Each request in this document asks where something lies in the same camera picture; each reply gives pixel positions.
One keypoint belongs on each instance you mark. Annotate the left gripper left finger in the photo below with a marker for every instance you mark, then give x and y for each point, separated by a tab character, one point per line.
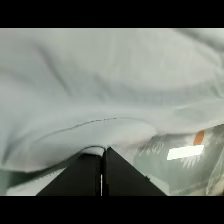
80	176

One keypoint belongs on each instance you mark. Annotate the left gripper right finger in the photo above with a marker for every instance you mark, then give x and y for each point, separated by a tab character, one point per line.
126	176

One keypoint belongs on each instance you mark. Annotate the pale blue garment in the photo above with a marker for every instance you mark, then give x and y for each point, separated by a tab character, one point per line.
110	76

